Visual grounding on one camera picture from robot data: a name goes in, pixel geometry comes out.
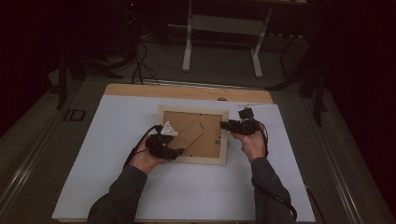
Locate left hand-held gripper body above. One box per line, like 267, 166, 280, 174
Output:
145, 120, 179, 160

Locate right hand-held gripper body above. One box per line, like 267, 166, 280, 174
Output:
233, 103, 272, 136

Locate wooden picture frame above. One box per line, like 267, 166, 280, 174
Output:
156, 104, 231, 167

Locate person's left hand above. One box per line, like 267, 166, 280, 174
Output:
128, 145, 171, 175

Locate person's right hand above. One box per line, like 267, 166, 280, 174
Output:
231, 131, 267, 163

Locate white table sheet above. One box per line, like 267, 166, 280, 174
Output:
50, 93, 317, 223

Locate metal strip behind table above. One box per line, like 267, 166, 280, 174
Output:
140, 78, 267, 91

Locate black metal stand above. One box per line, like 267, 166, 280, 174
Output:
55, 50, 126, 110
265, 35, 330, 128

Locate dark power strip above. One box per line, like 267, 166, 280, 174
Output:
268, 32, 304, 40

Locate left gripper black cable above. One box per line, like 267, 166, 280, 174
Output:
123, 123, 163, 169

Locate black floor cables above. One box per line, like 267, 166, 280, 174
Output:
130, 39, 162, 86

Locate black floor bracket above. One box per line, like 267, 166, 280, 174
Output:
63, 108, 87, 122

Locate white metal desk frame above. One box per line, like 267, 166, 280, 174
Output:
181, 0, 276, 79

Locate metal floor rail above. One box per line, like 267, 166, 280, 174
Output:
0, 116, 64, 216
302, 97, 366, 224

